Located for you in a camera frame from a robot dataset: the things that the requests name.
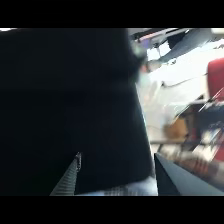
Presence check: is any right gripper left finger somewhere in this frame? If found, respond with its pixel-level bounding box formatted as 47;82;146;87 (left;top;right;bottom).
49;152;83;197

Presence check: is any black garment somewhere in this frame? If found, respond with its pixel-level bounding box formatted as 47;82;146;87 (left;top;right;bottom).
0;28;155;197

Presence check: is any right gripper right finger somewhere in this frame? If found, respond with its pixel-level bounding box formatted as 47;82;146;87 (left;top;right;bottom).
153;152;224;197

